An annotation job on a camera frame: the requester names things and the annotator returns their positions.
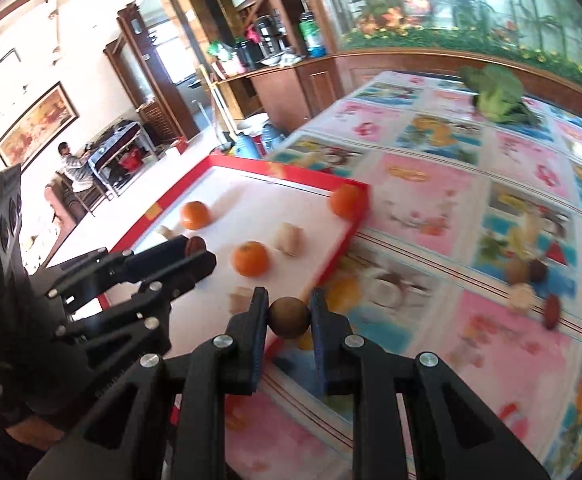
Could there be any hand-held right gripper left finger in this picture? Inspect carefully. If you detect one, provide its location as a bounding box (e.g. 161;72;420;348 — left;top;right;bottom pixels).
28;287;269;480

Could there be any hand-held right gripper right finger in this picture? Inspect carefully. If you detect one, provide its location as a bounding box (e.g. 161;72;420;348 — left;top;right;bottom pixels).
308;287;552;480

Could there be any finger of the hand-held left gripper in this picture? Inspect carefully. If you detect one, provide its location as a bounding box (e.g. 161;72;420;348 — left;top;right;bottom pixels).
58;250;217;361
36;237;192;301

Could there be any brown round longan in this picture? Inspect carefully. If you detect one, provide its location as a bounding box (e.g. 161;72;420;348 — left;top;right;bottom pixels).
268;297;312;338
505;259;529;283

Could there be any orange mandarin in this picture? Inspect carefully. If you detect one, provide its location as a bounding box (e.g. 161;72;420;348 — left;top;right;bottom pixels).
180;201;213;231
232;241;271;278
330;184;363;220

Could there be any red box with white inside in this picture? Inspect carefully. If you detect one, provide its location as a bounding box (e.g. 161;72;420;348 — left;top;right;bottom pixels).
46;154;372;426

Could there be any person's left forearm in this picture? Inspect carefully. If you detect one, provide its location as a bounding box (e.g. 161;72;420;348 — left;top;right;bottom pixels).
0;407;72;480

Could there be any wooden sideboard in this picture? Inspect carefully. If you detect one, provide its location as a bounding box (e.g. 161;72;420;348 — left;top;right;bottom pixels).
216;55;352;136

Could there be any black coffee machine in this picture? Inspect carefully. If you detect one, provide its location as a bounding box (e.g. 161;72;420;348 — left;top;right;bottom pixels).
253;16;288;58

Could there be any green plastic bottle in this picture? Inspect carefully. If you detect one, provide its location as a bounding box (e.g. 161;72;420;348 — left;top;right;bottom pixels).
298;10;327;58

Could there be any green leafy vegetable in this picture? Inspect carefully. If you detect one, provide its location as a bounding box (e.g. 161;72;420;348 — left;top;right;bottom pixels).
458;64;539;125

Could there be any painted flower glass panel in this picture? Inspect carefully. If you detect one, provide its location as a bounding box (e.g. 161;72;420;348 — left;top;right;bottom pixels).
311;0;582;91

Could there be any framed wall painting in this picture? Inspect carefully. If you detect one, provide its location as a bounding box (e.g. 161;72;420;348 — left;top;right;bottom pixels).
0;81;79;167

